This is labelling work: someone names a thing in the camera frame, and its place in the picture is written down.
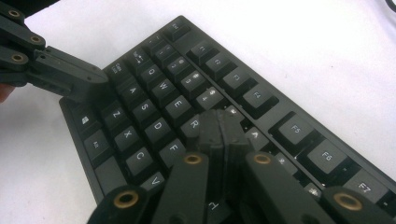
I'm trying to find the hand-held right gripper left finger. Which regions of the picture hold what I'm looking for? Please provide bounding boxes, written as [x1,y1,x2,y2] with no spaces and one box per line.
[151,109,226,224]

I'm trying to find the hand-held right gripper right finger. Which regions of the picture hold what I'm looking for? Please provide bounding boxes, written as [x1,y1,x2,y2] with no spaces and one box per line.
[221,110,336,224]

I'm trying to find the black computer keyboard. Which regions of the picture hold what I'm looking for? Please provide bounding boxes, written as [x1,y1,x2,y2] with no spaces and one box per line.
[59,14,396,224]

